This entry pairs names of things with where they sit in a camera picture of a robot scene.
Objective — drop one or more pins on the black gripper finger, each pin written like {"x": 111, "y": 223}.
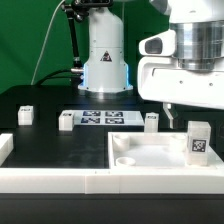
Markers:
{"x": 171, "y": 113}

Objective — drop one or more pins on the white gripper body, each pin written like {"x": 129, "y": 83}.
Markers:
{"x": 159, "y": 79}

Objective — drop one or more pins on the white square tabletop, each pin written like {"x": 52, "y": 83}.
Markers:
{"x": 162, "y": 150}

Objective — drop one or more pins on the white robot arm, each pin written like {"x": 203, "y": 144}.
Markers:
{"x": 182, "y": 65}

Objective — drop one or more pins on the white U-shaped obstacle fence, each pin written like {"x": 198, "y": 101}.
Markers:
{"x": 106, "y": 181}

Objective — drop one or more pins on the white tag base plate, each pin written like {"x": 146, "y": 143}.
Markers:
{"x": 108, "y": 117}

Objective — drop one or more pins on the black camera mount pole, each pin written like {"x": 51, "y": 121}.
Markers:
{"x": 77, "y": 11}

